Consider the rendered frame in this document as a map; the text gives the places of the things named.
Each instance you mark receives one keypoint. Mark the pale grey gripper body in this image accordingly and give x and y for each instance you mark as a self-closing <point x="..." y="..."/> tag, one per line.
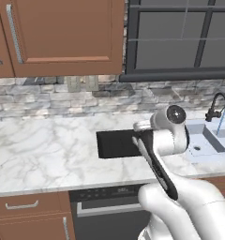
<point x="142" y="126"/>

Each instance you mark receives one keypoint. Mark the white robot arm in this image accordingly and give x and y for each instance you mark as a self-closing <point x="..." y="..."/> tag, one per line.
<point x="192" y="206"/>

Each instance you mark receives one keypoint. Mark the pale grey sink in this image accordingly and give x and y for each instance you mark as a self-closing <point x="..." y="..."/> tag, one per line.
<point x="211" y="142"/>

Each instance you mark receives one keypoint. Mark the black tap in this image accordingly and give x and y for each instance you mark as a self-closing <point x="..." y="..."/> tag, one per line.
<point x="212" y="112"/>

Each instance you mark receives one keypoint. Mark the blue water stream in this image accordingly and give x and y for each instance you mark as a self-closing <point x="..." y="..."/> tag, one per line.
<point x="221" y="122"/>

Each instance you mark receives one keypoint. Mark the dark framed window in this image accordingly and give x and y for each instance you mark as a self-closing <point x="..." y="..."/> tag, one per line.
<point x="180" y="37"/>

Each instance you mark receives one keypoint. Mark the black dishwasher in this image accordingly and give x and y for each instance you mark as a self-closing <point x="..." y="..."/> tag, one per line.
<point x="111" y="226"/>

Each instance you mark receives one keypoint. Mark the brown drawer front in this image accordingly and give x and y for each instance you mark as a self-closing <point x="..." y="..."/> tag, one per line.
<point x="52" y="204"/>

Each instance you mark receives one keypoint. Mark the brown base cupboard door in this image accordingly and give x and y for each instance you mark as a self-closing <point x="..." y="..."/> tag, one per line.
<point x="33" y="229"/>

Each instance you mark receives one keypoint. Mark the grey wall socket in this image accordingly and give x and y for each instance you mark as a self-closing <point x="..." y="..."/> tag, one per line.
<point x="73" y="84"/>
<point x="92" y="83"/>

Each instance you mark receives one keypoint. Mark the wide brown wall cupboard door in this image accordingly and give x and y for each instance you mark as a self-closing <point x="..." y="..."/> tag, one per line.
<point x="67" y="34"/>

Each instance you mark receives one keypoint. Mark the narrow brown wall cupboard door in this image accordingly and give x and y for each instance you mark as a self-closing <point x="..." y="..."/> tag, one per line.
<point x="0" y="70"/>

